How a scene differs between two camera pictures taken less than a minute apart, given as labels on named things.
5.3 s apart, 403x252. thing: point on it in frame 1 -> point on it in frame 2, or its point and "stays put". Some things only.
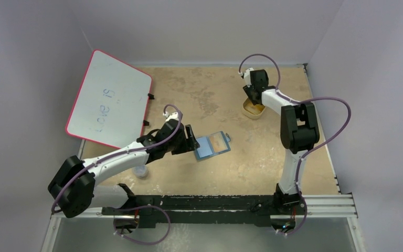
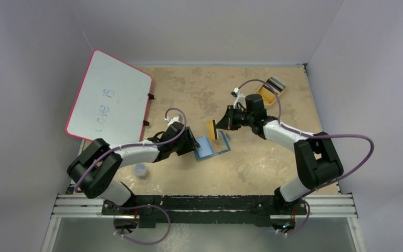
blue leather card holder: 213,144 stays put
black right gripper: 252,93 -> 233,117
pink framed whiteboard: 111,107 stays put
